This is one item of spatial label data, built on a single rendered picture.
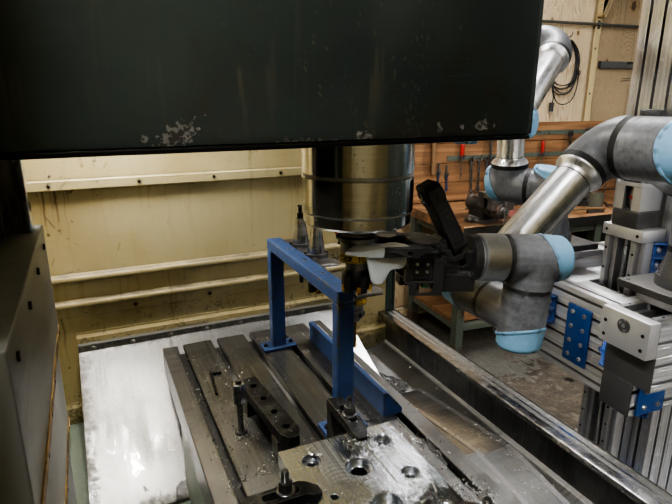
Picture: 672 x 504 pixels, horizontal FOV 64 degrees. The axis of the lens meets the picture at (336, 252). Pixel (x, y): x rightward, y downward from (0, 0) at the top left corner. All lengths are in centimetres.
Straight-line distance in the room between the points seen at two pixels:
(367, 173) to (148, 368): 122
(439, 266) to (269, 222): 109
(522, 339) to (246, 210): 112
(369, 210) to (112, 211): 113
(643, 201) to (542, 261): 85
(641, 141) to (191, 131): 77
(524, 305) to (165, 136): 59
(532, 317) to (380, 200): 33
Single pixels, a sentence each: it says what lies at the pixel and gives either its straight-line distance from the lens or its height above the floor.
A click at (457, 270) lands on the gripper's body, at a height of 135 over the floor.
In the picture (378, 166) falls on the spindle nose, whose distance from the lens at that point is 70.
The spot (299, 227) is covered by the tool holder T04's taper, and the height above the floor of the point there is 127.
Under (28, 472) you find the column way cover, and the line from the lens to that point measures 54.
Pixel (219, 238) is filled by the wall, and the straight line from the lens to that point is 178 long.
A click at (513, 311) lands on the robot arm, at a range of 90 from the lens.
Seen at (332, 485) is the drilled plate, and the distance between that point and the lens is 96.
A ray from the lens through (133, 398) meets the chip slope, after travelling 171.
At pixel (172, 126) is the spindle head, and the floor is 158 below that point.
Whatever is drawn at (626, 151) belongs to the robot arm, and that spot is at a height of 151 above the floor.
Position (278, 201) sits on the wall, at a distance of 181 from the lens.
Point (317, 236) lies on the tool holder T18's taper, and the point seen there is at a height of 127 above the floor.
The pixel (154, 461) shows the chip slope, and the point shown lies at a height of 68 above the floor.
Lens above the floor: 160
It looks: 16 degrees down
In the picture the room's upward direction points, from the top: straight up
